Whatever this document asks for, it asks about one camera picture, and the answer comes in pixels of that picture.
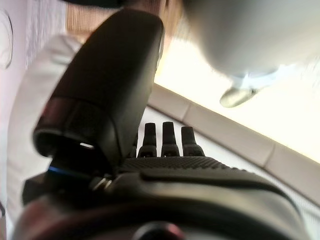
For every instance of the grey streaked area rug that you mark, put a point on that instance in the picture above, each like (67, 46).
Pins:
(45, 30)

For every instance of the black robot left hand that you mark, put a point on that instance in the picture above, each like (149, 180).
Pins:
(112, 75)

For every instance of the beige garment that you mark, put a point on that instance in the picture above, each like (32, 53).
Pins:
(32, 112)

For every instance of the brown wicker laundry basket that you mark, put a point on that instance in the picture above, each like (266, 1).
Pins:
(77, 22)

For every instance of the white oval floor mat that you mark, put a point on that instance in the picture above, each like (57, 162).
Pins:
(7, 37)

